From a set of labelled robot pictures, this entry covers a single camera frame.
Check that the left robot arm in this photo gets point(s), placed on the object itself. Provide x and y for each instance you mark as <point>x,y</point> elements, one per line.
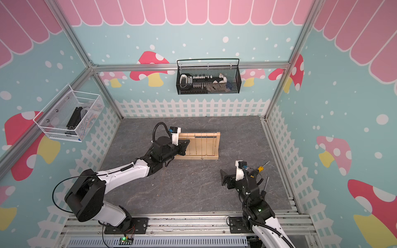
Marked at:
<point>85,199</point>

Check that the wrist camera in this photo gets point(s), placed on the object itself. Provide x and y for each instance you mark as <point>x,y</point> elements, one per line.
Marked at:
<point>241,166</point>
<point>175,131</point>

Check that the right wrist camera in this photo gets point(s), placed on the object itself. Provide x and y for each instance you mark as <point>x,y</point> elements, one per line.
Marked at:
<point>241,166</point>

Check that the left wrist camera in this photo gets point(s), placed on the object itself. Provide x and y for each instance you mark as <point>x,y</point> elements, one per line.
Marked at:
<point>175,131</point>

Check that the black wire mesh basket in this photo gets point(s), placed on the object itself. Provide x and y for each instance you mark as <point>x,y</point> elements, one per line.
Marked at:
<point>210,76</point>

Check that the white wire mesh basket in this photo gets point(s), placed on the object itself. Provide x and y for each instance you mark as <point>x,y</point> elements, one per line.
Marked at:
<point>54,117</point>

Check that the black box in white basket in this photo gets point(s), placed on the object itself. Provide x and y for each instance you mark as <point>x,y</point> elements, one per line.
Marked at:
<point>75,119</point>

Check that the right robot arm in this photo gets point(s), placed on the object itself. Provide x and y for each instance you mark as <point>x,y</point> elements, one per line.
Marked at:
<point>257,216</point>

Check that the yellow handled screwdriver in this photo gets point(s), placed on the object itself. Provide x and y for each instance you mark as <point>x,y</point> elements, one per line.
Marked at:
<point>261,168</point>

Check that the green lit circuit board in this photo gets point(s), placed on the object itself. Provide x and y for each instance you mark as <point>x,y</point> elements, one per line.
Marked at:
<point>126,241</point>

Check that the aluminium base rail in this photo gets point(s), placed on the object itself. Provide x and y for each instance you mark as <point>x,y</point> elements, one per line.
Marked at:
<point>184,230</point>

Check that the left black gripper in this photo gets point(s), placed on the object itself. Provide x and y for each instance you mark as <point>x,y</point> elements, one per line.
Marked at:
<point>182,146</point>

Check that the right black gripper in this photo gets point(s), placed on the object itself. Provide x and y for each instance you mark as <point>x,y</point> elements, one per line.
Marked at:
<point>228,176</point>

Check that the wooden jewelry display stand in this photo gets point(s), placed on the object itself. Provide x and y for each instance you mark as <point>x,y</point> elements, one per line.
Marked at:
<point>202,146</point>

